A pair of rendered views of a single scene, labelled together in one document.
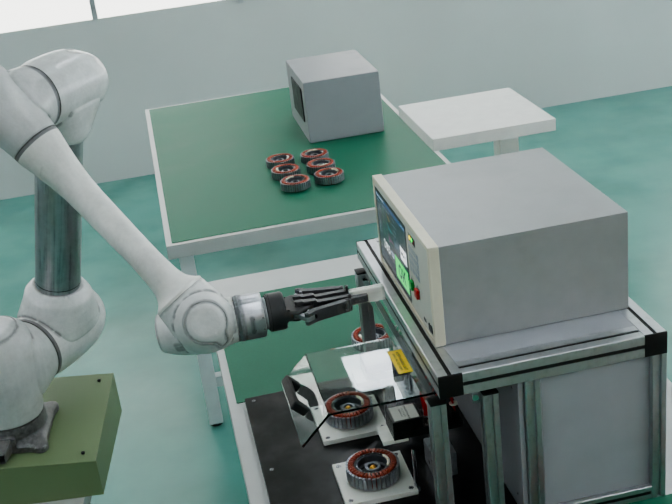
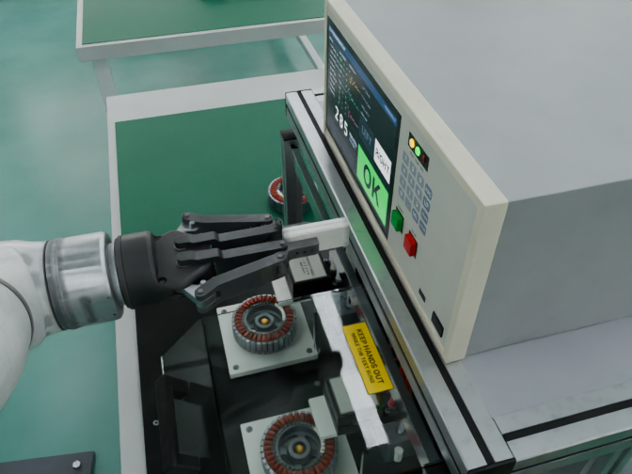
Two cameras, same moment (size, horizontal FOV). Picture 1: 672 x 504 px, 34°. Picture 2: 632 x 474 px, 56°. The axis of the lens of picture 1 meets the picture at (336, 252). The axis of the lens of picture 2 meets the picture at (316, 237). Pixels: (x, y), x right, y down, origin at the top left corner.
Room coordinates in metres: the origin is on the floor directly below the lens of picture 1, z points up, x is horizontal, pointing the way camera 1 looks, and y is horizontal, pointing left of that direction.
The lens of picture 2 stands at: (1.46, 0.00, 1.61)
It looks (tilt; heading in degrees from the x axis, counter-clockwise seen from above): 43 degrees down; 353
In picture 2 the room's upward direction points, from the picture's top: straight up
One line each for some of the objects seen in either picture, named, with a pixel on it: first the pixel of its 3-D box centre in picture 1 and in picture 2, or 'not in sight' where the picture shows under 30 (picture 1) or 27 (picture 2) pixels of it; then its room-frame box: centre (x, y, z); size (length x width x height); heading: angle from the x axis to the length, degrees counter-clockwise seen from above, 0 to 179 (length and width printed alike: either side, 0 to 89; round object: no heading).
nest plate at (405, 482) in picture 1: (374, 478); not in sight; (1.88, -0.02, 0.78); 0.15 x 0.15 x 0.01; 9
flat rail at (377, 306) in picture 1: (395, 337); (345, 270); (2.02, -0.10, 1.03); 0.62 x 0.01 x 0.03; 9
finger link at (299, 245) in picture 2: (356, 301); (296, 255); (1.90, -0.03, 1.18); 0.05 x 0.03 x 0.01; 99
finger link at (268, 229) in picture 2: (321, 300); (230, 244); (1.92, 0.04, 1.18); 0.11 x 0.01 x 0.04; 100
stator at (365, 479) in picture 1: (372, 469); not in sight; (1.88, -0.02, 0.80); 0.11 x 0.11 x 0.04
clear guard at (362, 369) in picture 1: (371, 384); (315, 395); (1.82, -0.04, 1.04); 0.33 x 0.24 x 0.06; 99
